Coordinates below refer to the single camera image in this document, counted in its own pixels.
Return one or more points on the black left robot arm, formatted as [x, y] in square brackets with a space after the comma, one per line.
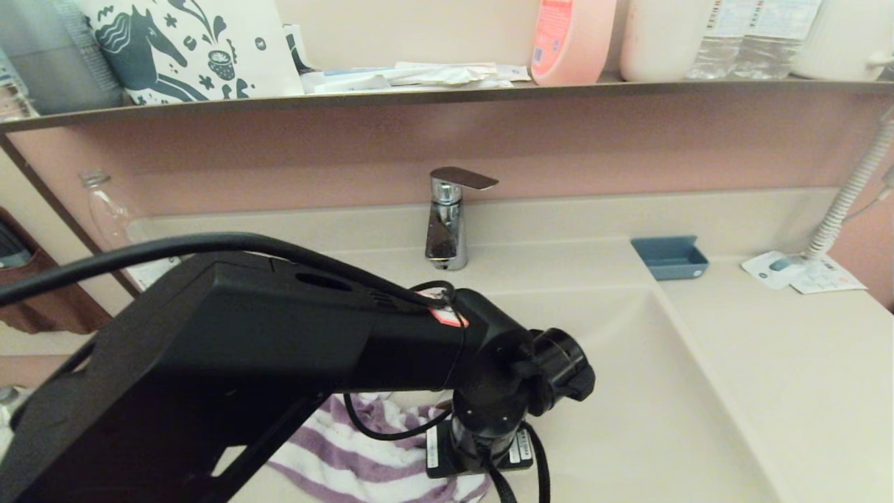
[244, 349]

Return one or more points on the purple white striped towel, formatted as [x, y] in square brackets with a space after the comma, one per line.
[335, 461]

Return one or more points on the brown wall shelf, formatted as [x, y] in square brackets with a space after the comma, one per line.
[279, 103]

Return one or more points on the white round jar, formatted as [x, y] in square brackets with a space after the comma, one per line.
[658, 38]

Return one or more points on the blue plastic soap dish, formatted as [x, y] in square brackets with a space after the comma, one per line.
[670, 260]

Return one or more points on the brown fabric pouch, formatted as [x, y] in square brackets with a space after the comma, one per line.
[28, 321]

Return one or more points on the small printed box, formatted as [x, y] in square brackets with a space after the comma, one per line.
[10, 94]

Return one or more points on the white ribbed container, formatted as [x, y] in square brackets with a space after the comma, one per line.
[846, 35]

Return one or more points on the clear plastic water bottle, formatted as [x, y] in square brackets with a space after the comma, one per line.
[105, 209]

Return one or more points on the plastic wrapped bottle pack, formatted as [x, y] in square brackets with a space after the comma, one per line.
[10, 402]

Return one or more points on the printed paper card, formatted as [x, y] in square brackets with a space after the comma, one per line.
[832, 278]

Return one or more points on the small white sachet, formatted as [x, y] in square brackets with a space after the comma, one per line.
[513, 73]

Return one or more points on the grey translucent container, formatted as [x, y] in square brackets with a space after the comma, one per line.
[59, 56]

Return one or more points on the clear water bottle barcode label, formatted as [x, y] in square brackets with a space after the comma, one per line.
[781, 38]
[725, 38]

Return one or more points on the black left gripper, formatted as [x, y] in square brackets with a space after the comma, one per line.
[475, 447]

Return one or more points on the chrome faucet spout body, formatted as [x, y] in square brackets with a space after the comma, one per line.
[445, 237]

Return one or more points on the white rounded packet teal patch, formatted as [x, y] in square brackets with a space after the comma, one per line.
[768, 270]

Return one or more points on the flat white packet blue edge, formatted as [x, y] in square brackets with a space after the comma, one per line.
[346, 82]

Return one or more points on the beige sink basin countertop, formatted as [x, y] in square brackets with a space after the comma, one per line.
[698, 419]

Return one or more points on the dark grey item in pouch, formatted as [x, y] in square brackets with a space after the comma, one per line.
[10, 244]

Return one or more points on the crumpled white wrapper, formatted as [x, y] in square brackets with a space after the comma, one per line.
[447, 74]

